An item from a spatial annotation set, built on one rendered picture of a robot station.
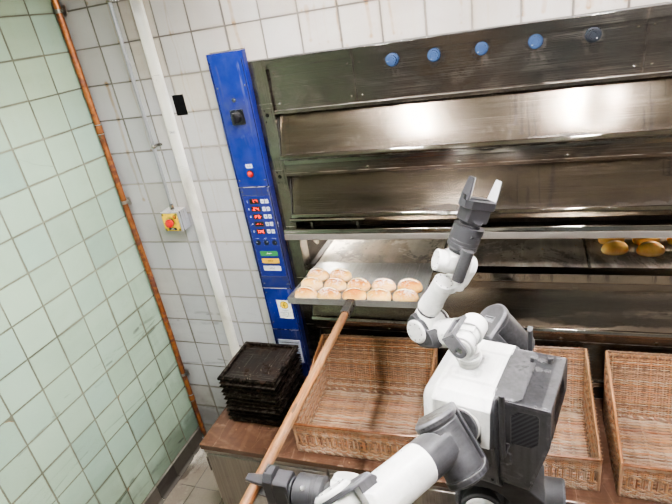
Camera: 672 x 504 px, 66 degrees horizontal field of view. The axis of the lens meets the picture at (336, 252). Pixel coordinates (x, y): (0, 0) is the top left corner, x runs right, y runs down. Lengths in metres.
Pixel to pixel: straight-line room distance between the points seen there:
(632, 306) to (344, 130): 1.31
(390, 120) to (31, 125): 1.43
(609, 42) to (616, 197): 0.52
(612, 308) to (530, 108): 0.85
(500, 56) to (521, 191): 0.49
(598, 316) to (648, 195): 0.52
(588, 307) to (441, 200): 0.72
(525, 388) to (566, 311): 1.03
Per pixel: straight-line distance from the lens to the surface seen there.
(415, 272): 2.21
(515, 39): 1.94
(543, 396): 1.26
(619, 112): 1.99
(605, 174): 2.06
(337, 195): 2.16
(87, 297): 2.58
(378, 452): 2.21
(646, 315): 2.31
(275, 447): 1.48
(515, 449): 1.33
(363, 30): 1.99
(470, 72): 1.95
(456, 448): 1.16
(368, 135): 2.04
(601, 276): 2.20
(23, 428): 2.47
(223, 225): 2.46
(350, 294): 2.03
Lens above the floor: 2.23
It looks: 25 degrees down
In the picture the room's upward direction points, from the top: 10 degrees counter-clockwise
